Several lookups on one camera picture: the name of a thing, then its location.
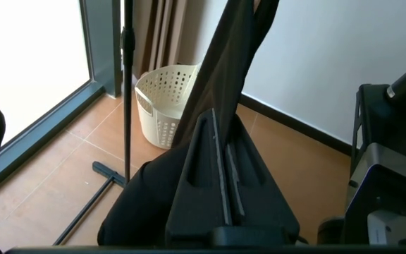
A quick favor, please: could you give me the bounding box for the black clothes rack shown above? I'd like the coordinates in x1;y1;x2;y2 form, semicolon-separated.
53;0;137;246

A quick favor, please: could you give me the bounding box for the white laundry basket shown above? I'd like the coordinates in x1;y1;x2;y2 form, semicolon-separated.
134;63;202;150

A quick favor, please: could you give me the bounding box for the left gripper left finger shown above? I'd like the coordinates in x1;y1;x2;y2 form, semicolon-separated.
165;108;232;246

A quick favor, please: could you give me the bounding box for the black T-shirt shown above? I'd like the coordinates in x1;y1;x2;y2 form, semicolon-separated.
97;0;281;246

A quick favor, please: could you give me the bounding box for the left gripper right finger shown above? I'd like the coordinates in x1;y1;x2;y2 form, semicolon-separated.
226;116;301;246

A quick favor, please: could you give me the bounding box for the brown curtain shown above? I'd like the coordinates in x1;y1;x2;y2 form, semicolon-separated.
132;0;190;80

